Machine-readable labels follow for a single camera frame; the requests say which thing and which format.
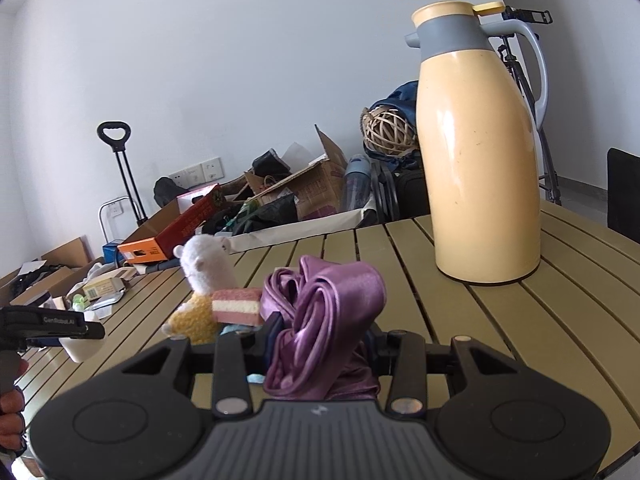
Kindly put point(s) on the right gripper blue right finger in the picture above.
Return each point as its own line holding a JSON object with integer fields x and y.
{"x": 369, "y": 349}

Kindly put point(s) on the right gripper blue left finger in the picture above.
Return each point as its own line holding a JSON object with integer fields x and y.
{"x": 269, "y": 334}

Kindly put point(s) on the purple satin cloth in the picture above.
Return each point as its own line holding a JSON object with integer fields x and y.
{"x": 327, "y": 309}

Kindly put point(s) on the person's left hand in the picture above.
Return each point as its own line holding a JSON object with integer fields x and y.
{"x": 12, "y": 424}

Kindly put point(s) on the pink white sponge cake toy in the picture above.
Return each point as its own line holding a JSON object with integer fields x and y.
{"x": 237, "y": 306}

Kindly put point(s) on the large open cardboard box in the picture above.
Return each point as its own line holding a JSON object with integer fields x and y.
{"x": 56, "y": 272}

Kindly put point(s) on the small yellow paper box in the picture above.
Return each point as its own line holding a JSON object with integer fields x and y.
{"x": 102, "y": 287}

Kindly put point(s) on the white yellow alpaca plush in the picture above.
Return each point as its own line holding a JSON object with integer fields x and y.
{"x": 207, "y": 266}

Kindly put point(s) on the orange cardboard box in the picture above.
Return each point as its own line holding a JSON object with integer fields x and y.
{"x": 174, "y": 224}

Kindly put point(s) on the brown cardboard box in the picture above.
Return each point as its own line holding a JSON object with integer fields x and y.
{"x": 316, "y": 188}

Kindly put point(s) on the grey blue water bottle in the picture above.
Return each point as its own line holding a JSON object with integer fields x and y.
{"x": 356, "y": 183}

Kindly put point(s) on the dark blue fabric bag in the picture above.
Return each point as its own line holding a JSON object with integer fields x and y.
{"x": 403, "y": 98}

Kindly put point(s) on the khaki folding camping table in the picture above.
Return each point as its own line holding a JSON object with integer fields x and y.
{"x": 576, "y": 319}

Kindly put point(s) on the woven rattan ball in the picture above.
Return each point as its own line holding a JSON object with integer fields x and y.
{"x": 387, "y": 132}

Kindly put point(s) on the yellow thermos jug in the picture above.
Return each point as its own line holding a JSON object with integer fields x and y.
{"x": 477, "y": 140}

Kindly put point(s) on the white wall socket strip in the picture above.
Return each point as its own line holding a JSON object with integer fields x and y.
{"x": 199, "y": 174}

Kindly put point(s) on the black trolley handle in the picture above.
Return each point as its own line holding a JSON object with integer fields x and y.
{"x": 116, "y": 135}

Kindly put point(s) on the black camera tripod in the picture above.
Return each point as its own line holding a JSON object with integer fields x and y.
{"x": 549, "y": 180}

